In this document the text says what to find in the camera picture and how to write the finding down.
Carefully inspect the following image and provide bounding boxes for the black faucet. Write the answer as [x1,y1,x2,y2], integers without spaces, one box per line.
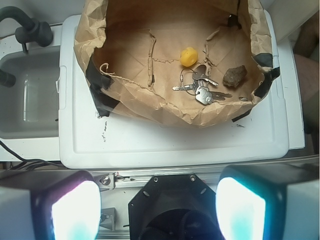
[0,6,54,54]

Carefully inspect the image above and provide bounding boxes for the white sink basin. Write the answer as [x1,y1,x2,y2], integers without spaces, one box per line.
[0,46,60,139]

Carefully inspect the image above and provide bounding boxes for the silver keys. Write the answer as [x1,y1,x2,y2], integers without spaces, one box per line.
[172,64,232,105]

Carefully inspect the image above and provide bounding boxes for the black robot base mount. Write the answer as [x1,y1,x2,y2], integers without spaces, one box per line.
[128,173,224,240]

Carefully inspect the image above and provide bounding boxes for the white plastic lid platform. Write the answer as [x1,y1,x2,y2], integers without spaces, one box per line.
[57,15,290,169]

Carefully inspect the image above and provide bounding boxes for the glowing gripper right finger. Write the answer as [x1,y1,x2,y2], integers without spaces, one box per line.
[215,163,320,240]

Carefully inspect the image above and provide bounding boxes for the brown rock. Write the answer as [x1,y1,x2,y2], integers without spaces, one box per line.
[222,65,248,88]

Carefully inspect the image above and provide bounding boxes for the silver corner bracket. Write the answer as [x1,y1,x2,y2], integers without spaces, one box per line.
[94,173,116,192]

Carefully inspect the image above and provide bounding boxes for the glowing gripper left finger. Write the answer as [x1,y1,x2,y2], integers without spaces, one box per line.
[0,170,101,240]

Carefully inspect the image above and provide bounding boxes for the yellow rubber duck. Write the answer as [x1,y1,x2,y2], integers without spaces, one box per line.
[179,47,198,67]

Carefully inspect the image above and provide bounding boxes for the brown paper bag tray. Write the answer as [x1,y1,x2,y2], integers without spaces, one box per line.
[74,0,280,128]

